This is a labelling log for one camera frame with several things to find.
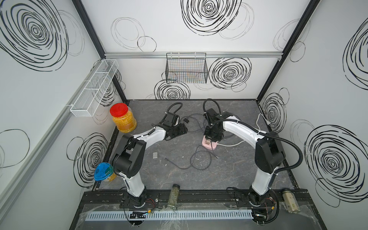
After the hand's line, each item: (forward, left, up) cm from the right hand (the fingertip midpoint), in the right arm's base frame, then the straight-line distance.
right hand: (206, 139), depth 87 cm
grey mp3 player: (-8, +32, -7) cm, 34 cm away
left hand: (+7, +13, -1) cm, 15 cm away
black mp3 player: (+21, +13, -9) cm, 26 cm away
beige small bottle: (-32, -41, -5) cm, 52 cm away
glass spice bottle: (-31, +18, -5) cm, 36 cm away
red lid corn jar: (+10, +53, +7) cm, 55 cm away
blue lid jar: (-21, +55, +2) cm, 59 cm away
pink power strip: (-1, -5, -6) cm, 8 cm away
